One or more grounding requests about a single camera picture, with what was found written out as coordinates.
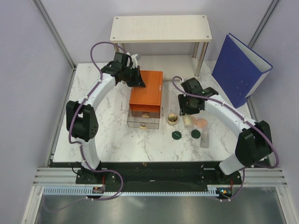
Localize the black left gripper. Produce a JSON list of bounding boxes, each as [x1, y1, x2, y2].
[[122, 66, 145, 88]]

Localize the cream lotion bottle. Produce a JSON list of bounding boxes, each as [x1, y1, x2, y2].
[[182, 115, 194, 128]]

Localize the orange drawer box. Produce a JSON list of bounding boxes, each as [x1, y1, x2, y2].
[[129, 70, 163, 113]]

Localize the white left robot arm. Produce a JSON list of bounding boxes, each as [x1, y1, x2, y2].
[[66, 52, 146, 183]]

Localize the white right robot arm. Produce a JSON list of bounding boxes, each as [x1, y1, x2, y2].
[[177, 77, 275, 184]]

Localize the pink powder puff left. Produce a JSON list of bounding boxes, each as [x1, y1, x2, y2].
[[192, 117, 197, 126]]

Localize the pink powder puff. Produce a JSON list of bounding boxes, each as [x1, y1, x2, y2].
[[196, 119, 208, 129], [192, 117, 197, 126]]

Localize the pink powder puff right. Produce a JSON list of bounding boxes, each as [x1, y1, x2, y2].
[[196, 119, 208, 129]]

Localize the gold round jar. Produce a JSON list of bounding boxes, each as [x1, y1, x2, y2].
[[167, 113, 178, 126]]

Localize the dark green lid right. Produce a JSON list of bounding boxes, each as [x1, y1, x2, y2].
[[191, 129, 201, 139]]

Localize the dark green lid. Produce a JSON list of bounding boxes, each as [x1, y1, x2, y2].
[[191, 129, 201, 139], [171, 131, 182, 140]]

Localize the clear grey tube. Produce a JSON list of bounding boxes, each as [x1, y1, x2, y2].
[[200, 129, 209, 148]]

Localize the dark green lid left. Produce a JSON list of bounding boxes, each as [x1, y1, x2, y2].
[[171, 131, 182, 140]]

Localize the white two-tier shelf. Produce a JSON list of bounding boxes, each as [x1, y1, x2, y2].
[[110, 15, 212, 80]]

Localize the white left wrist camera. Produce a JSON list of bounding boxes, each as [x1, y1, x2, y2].
[[127, 52, 140, 68]]

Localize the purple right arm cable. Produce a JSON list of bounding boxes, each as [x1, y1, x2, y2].
[[172, 76, 280, 203]]

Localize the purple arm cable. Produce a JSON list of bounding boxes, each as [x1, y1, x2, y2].
[[172, 76, 280, 203], [43, 42, 128, 213]]

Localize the blue ring binder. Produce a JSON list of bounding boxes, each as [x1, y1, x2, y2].
[[212, 34, 273, 108]]

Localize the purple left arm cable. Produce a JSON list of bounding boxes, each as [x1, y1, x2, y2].
[[43, 42, 128, 213]]

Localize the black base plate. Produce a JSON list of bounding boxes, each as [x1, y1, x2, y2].
[[76, 161, 242, 191]]

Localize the light blue cable duct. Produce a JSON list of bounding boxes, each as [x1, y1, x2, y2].
[[43, 186, 230, 196]]

